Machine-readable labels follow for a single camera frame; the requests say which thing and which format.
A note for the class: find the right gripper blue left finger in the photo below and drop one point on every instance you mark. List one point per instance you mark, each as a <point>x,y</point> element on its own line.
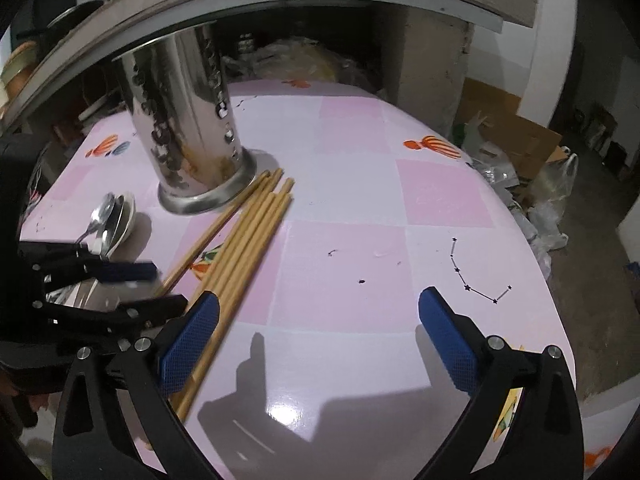
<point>186,345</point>

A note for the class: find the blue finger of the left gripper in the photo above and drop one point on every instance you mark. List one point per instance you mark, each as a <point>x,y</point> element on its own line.
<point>107,272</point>
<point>146,313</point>

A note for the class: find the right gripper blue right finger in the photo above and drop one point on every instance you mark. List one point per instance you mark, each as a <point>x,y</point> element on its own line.
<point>455,338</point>

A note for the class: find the wooden chopstick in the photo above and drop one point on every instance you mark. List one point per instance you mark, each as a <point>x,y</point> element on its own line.
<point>231,300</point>
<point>177,272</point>
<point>237,249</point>
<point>243,234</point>
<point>267,186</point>
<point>231,287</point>

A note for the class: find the slim steel spoon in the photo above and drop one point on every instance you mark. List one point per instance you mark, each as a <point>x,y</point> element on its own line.
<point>99,216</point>

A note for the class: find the white ceramic soup spoon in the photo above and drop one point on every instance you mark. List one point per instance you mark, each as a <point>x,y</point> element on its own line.
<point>125,227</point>

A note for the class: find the wide steel soup spoon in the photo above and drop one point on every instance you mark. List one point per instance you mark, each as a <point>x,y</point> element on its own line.
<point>111,226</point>

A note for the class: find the clear plastic bag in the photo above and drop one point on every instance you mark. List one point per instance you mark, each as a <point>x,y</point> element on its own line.
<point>549,193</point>

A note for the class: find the perforated steel utensil holder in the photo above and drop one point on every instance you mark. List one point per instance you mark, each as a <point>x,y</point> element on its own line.
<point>175,89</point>

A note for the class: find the brown cardboard box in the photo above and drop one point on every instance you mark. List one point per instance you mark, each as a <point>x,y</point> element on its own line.
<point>528,145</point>

